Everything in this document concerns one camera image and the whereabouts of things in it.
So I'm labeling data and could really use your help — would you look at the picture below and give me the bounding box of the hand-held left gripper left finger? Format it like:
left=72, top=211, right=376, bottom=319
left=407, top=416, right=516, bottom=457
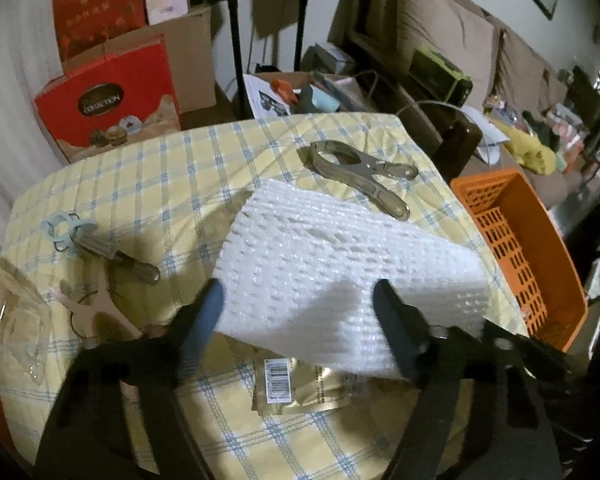
left=34, top=277, right=226, bottom=480

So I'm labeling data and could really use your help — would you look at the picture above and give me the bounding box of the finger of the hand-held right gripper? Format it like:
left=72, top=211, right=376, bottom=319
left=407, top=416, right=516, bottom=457
left=510, top=332, right=588, bottom=381

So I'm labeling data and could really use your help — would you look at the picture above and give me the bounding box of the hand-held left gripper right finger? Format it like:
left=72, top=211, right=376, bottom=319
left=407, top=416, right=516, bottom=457
left=372, top=280, right=563, bottom=480

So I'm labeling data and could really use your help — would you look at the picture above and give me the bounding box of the grey large clip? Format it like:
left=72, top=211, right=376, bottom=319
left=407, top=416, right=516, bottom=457
left=77, top=237, right=162, bottom=284

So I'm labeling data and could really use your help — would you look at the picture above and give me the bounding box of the white foam net sheet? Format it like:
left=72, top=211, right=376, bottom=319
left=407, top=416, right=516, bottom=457
left=211, top=177, right=492, bottom=380

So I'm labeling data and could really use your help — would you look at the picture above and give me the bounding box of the gold foil packet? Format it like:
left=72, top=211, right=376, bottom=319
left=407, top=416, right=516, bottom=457
left=251, top=347, right=378, bottom=417

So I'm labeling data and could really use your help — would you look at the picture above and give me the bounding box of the orange plastic basket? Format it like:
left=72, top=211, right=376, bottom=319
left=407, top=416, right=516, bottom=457
left=450, top=169, right=590, bottom=352

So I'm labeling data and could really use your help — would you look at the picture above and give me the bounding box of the pink large clip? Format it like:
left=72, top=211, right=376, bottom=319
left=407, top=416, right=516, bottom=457
left=47, top=284, right=148, bottom=348

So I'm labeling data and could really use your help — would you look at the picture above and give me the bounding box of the pale green large clip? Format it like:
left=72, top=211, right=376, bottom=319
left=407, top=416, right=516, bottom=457
left=41, top=211, right=100, bottom=255

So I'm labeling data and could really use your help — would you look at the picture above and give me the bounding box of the clear plastic bag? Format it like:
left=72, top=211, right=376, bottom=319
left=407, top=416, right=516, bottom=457
left=0, top=257, right=53, bottom=386

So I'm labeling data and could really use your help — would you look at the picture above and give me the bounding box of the yellow plaid cloth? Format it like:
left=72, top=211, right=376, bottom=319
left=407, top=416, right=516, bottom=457
left=0, top=112, right=531, bottom=480

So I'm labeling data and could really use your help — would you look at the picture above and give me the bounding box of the brown sofa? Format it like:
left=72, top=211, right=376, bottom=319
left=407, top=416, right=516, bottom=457
left=327, top=0, right=600, bottom=211

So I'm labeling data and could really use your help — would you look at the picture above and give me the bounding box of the yellow bag on sofa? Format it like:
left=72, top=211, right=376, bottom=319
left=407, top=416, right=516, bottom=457
left=500, top=120, right=560, bottom=175

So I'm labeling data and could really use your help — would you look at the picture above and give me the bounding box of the white printed leaflet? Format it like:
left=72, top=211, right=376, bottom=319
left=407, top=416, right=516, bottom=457
left=243, top=74, right=296, bottom=121

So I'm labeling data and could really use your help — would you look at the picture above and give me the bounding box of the white orange paper bag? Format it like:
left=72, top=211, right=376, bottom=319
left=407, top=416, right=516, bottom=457
left=545, top=104, right=588, bottom=153

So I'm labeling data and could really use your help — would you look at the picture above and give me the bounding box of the cardboard box with clutter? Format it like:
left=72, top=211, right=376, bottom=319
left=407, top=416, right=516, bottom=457
left=245, top=71, right=381, bottom=121

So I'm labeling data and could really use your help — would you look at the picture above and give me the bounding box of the red box with oval label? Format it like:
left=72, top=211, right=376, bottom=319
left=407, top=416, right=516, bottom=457
left=34, top=34, right=182, bottom=163

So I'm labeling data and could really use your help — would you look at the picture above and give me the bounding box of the green black portable device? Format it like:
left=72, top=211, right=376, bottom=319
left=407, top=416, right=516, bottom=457
left=409, top=45, right=474, bottom=103

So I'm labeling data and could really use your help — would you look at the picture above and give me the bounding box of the brown cardboard box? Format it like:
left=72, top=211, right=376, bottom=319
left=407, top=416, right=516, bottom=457
left=61, top=4, right=217, bottom=111

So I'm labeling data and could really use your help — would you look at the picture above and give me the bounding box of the dark wooden cabinet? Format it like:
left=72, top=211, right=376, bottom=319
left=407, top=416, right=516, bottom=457
left=567, top=65, right=600, bottom=128

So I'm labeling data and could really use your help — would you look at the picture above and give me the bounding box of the small brown back cushion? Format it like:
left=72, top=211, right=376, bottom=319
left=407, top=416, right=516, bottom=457
left=537, top=62, right=573, bottom=113

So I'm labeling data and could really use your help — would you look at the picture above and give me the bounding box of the white curtain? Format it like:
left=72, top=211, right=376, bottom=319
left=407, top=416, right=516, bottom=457
left=0, top=0, right=66, bottom=261

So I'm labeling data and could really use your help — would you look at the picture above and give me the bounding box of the medium brown back cushion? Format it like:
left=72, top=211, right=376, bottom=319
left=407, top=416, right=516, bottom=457
left=495, top=30, right=556, bottom=111

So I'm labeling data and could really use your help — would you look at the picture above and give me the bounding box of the large brown back cushion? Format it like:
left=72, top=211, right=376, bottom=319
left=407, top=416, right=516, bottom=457
left=380, top=0, right=501, bottom=111

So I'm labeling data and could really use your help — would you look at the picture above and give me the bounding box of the red patterned box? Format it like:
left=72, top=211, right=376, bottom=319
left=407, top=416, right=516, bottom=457
left=51, top=0, right=149, bottom=61

